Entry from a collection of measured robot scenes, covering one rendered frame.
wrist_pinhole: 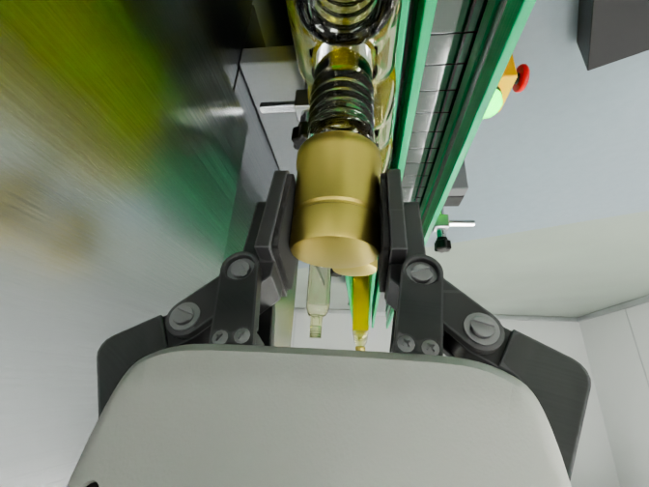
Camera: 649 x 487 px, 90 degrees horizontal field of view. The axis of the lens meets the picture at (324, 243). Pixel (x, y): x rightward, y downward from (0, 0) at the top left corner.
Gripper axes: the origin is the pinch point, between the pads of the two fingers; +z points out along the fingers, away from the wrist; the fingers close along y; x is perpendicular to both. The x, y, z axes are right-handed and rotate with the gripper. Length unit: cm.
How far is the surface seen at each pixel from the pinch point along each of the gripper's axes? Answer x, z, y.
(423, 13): 0.1, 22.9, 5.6
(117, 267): -3.6, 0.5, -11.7
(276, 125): -17.6, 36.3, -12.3
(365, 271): -10.7, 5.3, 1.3
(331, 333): -542, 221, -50
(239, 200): -18.7, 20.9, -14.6
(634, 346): -445, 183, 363
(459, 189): -41, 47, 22
